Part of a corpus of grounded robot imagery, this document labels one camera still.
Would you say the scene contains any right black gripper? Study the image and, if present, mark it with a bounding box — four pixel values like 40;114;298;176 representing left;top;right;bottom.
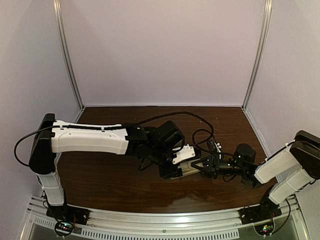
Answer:
191;154;247;181

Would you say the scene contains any white remote control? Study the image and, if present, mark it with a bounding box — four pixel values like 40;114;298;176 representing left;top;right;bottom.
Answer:
170;159;201;180

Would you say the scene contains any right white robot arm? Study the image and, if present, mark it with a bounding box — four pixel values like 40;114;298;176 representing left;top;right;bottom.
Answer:
191;130;320;221

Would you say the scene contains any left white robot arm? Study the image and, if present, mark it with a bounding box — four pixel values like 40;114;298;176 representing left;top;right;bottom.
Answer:
28;113;185;222

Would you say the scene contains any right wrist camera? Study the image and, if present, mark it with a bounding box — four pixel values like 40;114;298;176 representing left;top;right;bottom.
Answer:
206;140;222;160

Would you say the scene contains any left black cable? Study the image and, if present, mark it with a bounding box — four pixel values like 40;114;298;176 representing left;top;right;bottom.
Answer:
14;111;215;167

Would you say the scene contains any black cable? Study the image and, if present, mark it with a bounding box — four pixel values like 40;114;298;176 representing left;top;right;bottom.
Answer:
191;128;258;166
14;111;215;167

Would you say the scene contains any right black cable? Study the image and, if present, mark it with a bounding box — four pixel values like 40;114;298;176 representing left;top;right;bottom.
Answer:
191;128;258;166

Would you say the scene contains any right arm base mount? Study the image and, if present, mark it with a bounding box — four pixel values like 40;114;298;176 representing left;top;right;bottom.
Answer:
238;204;282;225

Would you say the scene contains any aluminium front rail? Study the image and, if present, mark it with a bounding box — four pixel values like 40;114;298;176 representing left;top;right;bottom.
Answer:
24;203;301;232

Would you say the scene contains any white slotted cable duct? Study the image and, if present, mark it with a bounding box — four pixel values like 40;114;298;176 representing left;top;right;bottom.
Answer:
28;217;240;240

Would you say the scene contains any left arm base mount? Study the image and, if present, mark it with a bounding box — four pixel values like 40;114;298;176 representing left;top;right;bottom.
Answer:
46;205;90;226

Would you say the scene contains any right aluminium corner post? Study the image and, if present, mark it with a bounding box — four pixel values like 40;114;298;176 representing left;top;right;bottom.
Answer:
241;0;273;111

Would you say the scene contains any aluminium corner post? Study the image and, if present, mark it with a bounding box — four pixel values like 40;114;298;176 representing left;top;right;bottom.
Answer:
241;0;273;111
52;0;85;111

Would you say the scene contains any left aluminium corner post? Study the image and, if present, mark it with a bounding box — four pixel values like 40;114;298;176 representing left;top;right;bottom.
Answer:
52;0;85;111

